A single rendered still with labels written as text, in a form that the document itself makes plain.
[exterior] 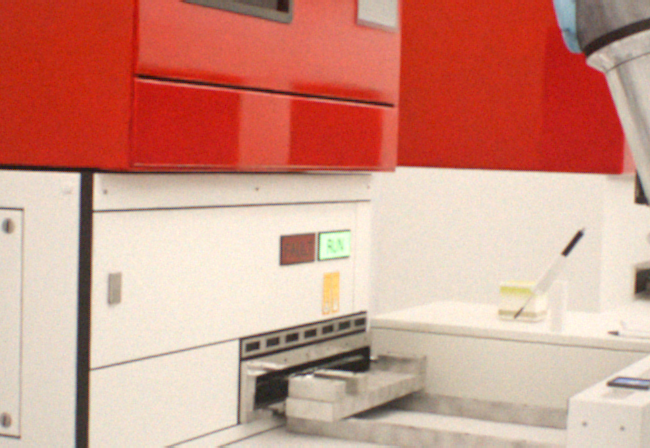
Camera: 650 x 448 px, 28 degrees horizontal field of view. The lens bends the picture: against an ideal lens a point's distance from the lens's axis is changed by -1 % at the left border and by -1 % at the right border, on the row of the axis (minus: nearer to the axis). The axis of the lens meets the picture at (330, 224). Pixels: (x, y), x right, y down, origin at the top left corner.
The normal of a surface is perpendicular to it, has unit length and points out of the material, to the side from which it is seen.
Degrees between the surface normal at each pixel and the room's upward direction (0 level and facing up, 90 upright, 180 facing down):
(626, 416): 90
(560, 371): 90
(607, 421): 90
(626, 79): 96
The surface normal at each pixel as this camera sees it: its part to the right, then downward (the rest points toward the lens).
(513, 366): -0.45, 0.04
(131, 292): 0.89, 0.05
